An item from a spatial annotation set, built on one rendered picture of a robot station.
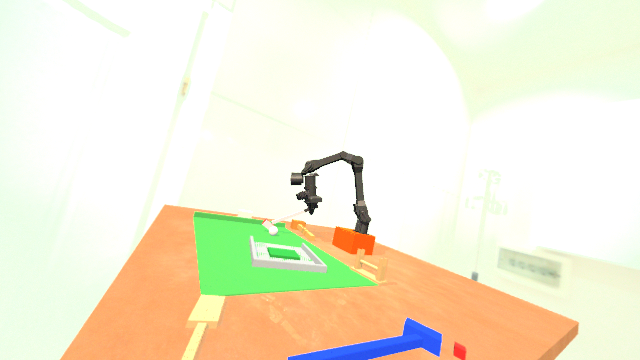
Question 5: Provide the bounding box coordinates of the green putting mat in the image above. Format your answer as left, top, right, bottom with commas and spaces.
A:
193, 217, 379, 297

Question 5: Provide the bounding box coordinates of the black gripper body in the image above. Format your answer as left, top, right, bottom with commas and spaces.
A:
302, 185, 322, 203

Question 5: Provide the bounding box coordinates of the white cube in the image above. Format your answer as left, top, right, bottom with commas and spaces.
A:
237, 209, 253, 219

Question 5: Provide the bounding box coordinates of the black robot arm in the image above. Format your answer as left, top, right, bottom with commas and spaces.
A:
290, 151, 372, 235

